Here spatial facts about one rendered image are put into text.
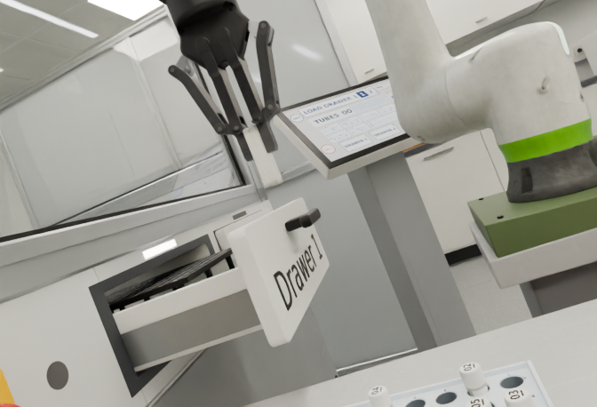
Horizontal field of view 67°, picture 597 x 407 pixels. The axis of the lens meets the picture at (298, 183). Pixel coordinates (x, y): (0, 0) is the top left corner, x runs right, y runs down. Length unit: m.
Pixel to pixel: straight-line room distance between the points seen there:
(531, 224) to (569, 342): 0.27
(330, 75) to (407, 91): 1.39
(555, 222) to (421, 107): 0.29
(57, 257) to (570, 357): 0.43
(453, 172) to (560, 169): 2.71
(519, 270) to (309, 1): 1.83
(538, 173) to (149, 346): 0.56
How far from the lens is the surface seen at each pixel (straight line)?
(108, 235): 0.54
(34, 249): 0.45
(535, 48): 0.73
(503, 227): 0.65
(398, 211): 1.47
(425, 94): 0.80
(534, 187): 0.73
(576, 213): 0.66
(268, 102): 0.50
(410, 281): 1.49
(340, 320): 2.34
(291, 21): 2.29
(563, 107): 0.73
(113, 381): 0.48
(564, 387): 0.36
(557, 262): 0.67
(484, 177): 3.45
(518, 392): 0.27
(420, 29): 0.83
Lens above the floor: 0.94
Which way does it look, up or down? 1 degrees up
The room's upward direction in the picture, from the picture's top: 22 degrees counter-clockwise
